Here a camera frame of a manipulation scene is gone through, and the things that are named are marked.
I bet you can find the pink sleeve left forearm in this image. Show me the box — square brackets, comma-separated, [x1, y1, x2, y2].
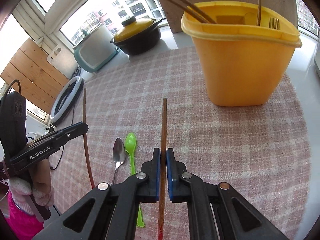
[6, 192, 44, 239]

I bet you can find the white teal rice cooker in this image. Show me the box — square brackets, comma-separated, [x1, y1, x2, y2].
[73, 23, 119, 73]

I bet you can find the dark chopstick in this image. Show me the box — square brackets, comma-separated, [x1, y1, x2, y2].
[180, 0, 216, 24]
[167, 0, 208, 23]

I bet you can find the left hand with glove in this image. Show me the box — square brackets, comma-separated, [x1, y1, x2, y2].
[8, 159, 54, 215]

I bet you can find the steel spoon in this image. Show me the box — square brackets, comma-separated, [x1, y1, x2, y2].
[112, 138, 126, 185]

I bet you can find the red-tipped chopstick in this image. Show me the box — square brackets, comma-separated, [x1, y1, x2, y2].
[257, 0, 261, 26]
[157, 98, 167, 240]
[82, 88, 95, 189]

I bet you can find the floral white slow cooker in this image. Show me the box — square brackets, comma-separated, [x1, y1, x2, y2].
[313, 50, 320, 76]

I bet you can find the black ring light stand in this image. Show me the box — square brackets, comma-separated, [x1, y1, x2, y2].
[48, 121, 59, 133]

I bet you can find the black cable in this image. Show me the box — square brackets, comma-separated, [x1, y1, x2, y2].
[48, 104, 75, 171]

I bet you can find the green plastic spoon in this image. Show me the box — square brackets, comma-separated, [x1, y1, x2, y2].
[124, 132, 145, 228]

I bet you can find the white window frame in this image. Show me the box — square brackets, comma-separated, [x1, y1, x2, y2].
[10, 0, 161, 48]

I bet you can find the pine plank board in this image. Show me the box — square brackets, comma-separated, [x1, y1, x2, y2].
[1, 38, 69, 114]

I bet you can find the pink plaid table mat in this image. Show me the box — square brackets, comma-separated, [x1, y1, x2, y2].
[60, 47, 310, 239]

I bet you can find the white ring light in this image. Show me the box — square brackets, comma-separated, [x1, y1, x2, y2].
[50, 75, 84, 126]

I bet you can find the yellow plastic utensil bucket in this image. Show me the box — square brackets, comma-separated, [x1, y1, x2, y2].
[181, 1, 302, 107]

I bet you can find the white plastic cutting board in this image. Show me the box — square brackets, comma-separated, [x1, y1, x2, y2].
[47, 44, 78, 79]

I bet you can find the steel fork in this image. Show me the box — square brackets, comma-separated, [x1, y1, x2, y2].
[268, 17, 280, 30]

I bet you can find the black pot yellow lid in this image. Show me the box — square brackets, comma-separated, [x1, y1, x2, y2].
[110, 16, 162, 55]

